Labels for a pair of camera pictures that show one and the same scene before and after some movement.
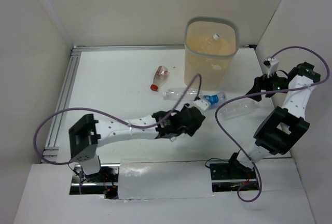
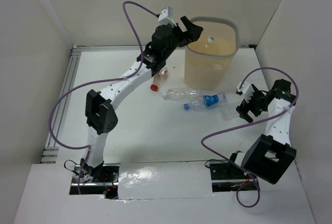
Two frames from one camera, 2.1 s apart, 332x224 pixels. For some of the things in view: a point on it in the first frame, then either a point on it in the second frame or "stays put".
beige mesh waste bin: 210,43 stays put
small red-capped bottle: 161,72 stays put
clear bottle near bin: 175,94 stays put
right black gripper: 262,83 → 243,109
